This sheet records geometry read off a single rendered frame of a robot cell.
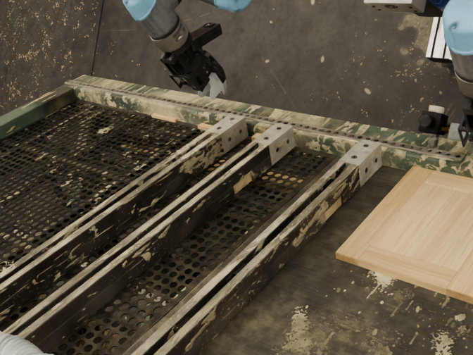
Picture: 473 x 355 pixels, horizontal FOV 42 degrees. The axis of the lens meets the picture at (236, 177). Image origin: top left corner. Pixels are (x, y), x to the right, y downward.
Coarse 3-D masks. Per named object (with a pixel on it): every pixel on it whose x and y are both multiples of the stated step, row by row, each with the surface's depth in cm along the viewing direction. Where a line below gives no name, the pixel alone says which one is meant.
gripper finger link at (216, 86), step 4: (212, 76) 141; (216, 76) 142; (212, 80) 141; (216, 80) 143; (212, 84) 142; (216, 84) 143; (220, 84) 144; (224, 84) 144; (212, 88) 142; (216, 88) 143; (220, 88) 145; (224, 88) 145; (212, 92) 142; (216, 92) 144; (224, 92) 148; (212, 96) 143
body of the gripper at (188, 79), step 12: (180, 48) 130; (168, 60) 131; (180, 60) 133; (192, 60) 136; (204, 60) 136; (180, 72) 136; (192, 72) 134; (204, 72) 138; (180, 84) 141; (192, 84) 137; (204, 84) 138
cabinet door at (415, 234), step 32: (416, 192) 152; (448, 192) 150; (384, 224) 143; (416, 224) 141; (448, 224) 139; (352, 256) 135; (384, 256) 133; (416, 256) 132; (448, 256) 130; (448, 288) 122
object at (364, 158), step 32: (352, 160) 159; (320, 192) 152; (352, 192) 157; (288, 224) 141; (320, 224) 148; (256, 256) 132; (288, 256) 139; (224, 288) 125; (256, 288) 131; (192, 320) 118; (224, 320) 124; (160, 352) 112; (192, 352) 118
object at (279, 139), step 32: (288, 128) 181; (256, 160) 171; (192, 192) 158; (224, 192) 162; (160, 224) 148; (192, 224) 155; (128, 256) 140; (160, 256) 148; (64, 288) 133; (96, 288) 134; (32, 320) 127; (64, 320) 129
